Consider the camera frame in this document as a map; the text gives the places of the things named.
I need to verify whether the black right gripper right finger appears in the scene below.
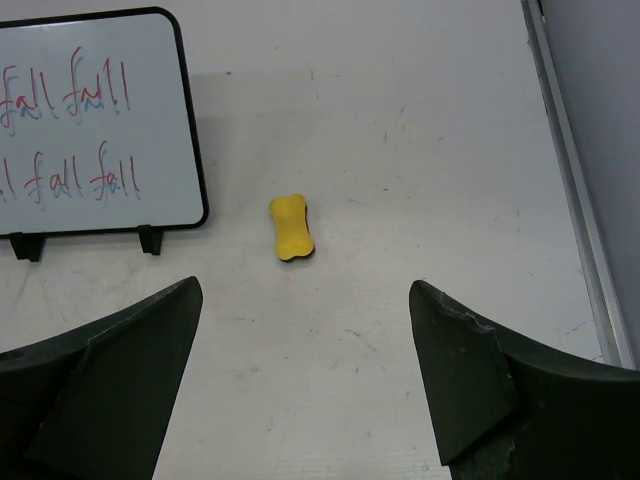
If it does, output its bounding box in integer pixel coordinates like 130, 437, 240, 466
409, 280, 639, 479

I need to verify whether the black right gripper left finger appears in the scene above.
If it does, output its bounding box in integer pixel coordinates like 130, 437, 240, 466
1, 276, 203, 479

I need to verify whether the yellow bone-shaped eraser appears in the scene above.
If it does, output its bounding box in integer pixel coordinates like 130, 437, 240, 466
269, 193, 315, 262

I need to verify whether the black-framed small whiteboard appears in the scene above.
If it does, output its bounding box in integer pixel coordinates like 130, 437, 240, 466
1, 7, 209, 236

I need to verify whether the aluminium table frame rail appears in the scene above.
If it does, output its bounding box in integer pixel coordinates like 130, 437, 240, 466
521, 1, 637, 370

